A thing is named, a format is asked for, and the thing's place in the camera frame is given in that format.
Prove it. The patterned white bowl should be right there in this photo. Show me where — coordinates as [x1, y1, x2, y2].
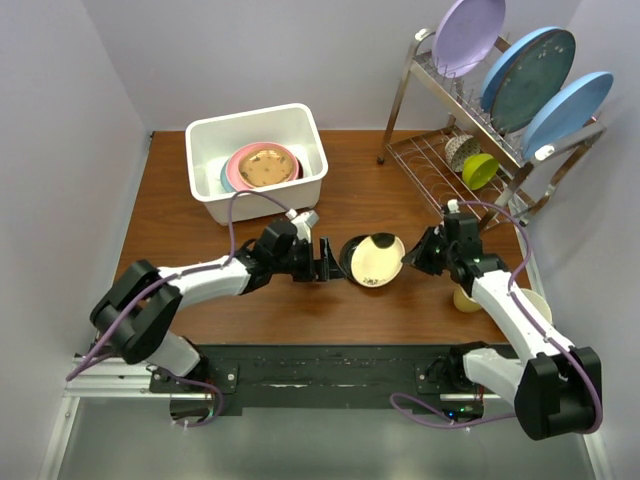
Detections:
[445, 134, 481, 173]

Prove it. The light blue plate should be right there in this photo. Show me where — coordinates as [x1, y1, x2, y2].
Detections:
[521, 71, 614, 159]
[480, 26, 557, 112]

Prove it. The dark teal plate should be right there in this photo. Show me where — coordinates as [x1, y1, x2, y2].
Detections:
[490, 28, 576, 134]

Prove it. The light blue plate front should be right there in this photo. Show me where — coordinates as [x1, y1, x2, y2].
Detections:
[521, 71, 614, 159]

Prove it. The lavender plate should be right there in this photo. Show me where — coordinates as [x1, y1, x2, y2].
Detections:
[432, 0, 506, 78]

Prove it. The white plastic bin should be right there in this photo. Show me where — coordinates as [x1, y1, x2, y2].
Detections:
[185, 103, 328, 225]

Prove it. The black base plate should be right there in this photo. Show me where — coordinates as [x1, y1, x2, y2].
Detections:
[89, 342, 556, 416]

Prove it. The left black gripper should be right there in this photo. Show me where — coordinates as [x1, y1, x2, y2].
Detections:
[271, 236, 345, 283]

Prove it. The cream cup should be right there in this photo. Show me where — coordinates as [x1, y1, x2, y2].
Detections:
[520, 288, 553, 325]
[453, 285, 482, 314]

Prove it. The blue cream leaf plate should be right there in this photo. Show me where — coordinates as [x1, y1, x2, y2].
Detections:
[219, 160, 236, 193]

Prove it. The black glossy plate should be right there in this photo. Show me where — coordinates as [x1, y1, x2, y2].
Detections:
[338, 236, 361, 283]

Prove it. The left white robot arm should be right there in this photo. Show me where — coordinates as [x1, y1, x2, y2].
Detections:
[90, 213, 345, 392]

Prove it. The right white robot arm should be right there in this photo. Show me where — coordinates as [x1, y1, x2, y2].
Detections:
[403, 211, 603, 440]

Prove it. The aluminium rail frame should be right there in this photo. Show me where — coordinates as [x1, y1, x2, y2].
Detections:
[42, 359, 613, 479]

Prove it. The pink plastic plate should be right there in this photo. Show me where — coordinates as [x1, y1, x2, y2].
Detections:
[227, 142, 303, 191]

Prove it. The light blue plate behind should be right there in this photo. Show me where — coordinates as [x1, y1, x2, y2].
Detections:
[480, 26, 557, 112]

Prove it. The steel dish rack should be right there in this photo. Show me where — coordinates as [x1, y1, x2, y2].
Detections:
[377, 28, 606, 230]

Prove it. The lime green bowl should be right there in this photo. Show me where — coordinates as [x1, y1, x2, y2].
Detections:
[462, 153, 499, 191]

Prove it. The cream plate black brushstroke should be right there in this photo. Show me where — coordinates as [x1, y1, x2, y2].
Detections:
[347, 232, 405, 288]

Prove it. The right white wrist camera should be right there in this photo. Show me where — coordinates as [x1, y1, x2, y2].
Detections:
[447, 199, 460, 214]

